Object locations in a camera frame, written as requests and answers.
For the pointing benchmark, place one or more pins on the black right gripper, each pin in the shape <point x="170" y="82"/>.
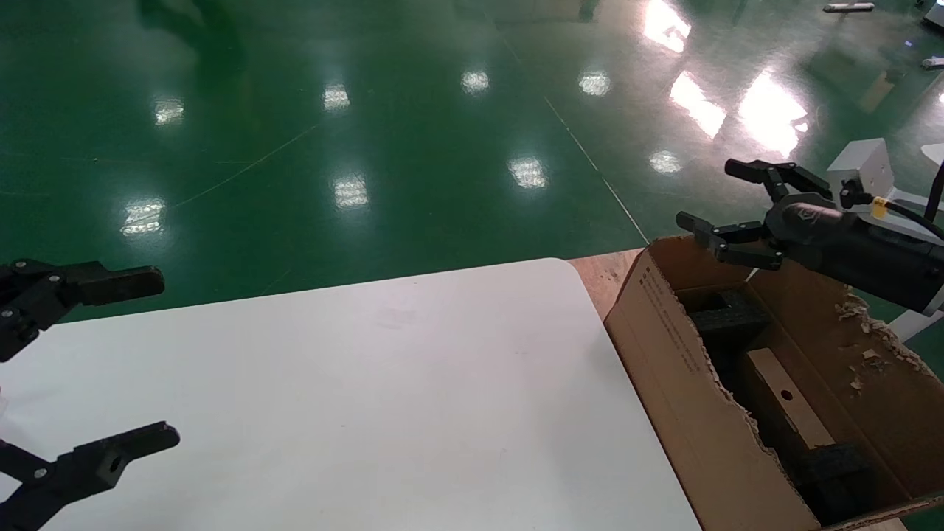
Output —
<point x="855" y="247"/>

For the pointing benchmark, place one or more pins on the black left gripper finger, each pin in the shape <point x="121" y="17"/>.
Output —
<point x="88" y="468"/>
<point x="110" y="284"/>

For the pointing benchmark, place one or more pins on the thin cardboard box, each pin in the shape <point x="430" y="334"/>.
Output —
<point x="793" y="405"/>

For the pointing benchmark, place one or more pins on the big open cardboard box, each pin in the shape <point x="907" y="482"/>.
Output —
<point x="686" y="413"/>

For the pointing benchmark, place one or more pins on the black foam block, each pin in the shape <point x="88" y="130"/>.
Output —
<point x="841" y="479"/>
<point x="726" y="317"/>

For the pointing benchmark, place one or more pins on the wooden base board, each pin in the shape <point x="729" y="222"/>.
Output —
<point x="601" y="284"/>

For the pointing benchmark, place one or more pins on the white round disc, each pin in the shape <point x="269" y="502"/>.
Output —
<point x="936" y="151"/>

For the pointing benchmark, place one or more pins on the grey flat bar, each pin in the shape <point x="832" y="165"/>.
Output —
<point x="848" y="7"/>

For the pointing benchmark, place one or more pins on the small grey floor object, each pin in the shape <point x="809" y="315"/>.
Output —
<point x="933" y="63"/>

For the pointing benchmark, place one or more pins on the white machine part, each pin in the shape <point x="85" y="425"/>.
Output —
<point x="935" y="13"/>

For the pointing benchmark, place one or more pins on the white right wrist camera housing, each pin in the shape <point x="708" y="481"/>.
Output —
<point x="870" y="169"/>

